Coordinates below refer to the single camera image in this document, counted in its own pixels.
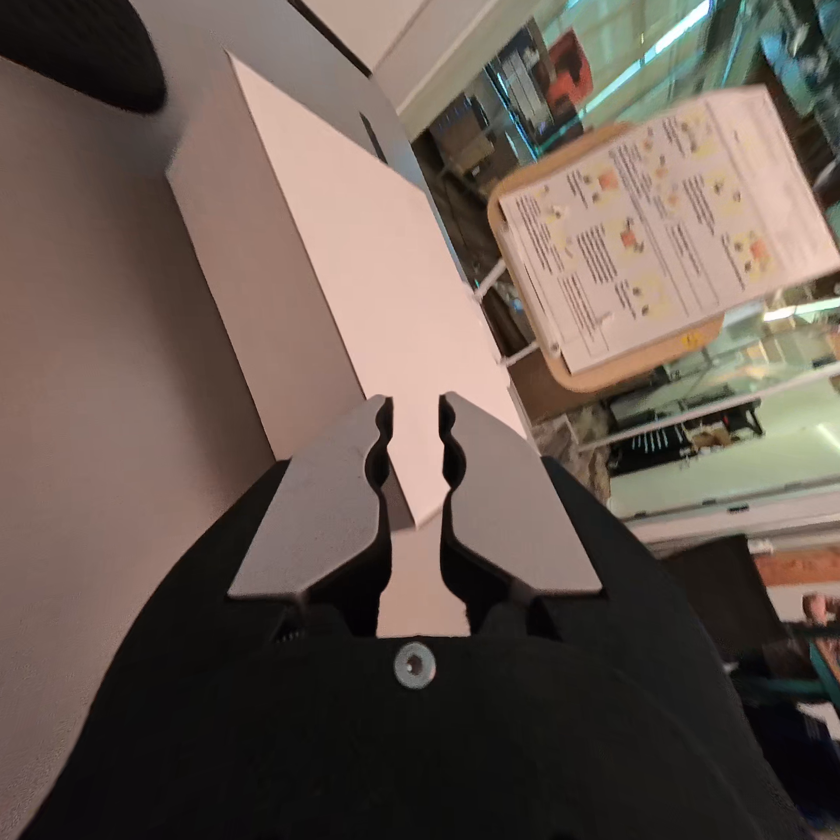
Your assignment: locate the wooden document stand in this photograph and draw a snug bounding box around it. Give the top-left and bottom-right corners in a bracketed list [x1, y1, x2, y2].
[469, 121, 727, 395]

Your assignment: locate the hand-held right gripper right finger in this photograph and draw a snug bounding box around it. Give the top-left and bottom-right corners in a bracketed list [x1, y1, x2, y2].
[437, 391, 604, 636]

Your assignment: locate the printed instruction sheet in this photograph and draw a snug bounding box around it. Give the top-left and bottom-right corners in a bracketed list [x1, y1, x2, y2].
[499, 84, 840, 376]

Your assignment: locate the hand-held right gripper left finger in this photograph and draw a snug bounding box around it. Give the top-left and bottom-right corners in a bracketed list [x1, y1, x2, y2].
[226, 394, 395, 636]

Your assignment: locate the orange and black case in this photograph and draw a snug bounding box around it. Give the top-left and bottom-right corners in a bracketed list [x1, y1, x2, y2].
[546, 28, 594, 111]

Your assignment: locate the white cardboard box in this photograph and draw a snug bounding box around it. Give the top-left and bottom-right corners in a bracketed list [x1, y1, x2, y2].
[167, 51, 534, 534]

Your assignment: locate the black rack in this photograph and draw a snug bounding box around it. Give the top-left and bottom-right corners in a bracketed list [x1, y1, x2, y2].
[605, 386, 766, 476]

